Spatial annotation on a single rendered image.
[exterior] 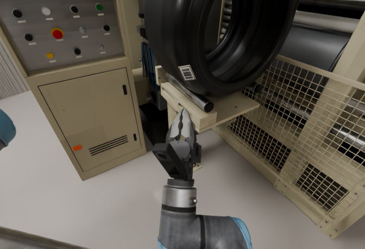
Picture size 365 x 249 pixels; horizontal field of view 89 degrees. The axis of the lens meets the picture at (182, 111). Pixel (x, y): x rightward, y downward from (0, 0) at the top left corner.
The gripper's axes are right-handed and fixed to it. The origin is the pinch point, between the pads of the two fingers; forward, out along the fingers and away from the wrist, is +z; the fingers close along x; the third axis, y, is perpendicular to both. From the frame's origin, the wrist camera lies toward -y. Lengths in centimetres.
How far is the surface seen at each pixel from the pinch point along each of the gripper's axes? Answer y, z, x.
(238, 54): 37, 42, 9
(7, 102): 44, 49, -281
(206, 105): 17.1, 8.1, 0.5
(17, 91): 51, 69, -286
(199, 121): 20.2, 2.7, -3.4
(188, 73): 1.5, 13.6, 0.3
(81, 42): 2, 46, -68
